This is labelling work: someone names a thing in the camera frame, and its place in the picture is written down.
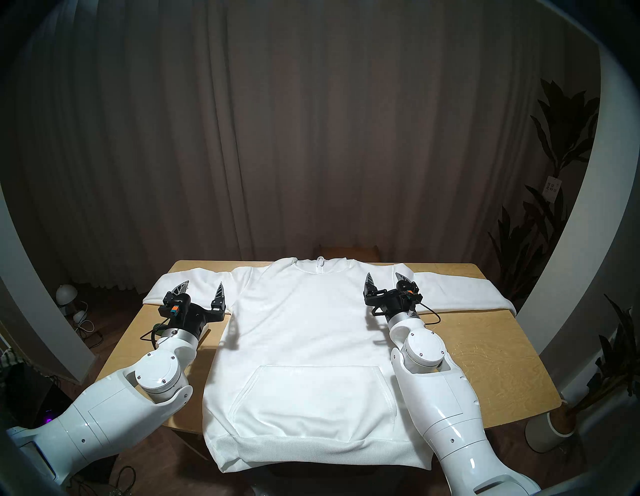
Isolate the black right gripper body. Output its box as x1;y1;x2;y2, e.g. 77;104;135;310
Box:
365;292;422;318

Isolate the white curved arch frame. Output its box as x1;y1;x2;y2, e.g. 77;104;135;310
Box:
515;45;640;391
0;185;96;383

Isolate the brown pleated curtain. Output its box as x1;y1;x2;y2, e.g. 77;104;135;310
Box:
15;0;601;291

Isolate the tall dark leafy plant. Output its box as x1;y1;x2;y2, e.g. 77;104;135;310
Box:
487;77;601;313

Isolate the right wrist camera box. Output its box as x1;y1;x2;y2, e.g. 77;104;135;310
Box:
396;282;423;306

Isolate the white hooded sweatshirt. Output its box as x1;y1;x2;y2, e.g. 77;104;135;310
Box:
142;256;517;473

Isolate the white floor cable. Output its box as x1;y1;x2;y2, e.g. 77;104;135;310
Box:
75;300;103;348

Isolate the computer case with rgb fans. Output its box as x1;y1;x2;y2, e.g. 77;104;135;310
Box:
0;362;73;431

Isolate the plant in white pot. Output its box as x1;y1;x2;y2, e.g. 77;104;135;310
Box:
525;295;640;453

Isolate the white mushroom lamp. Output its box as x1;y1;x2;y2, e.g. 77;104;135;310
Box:
55;284;77;316

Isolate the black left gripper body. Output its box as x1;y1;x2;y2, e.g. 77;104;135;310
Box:
172;296;226;341

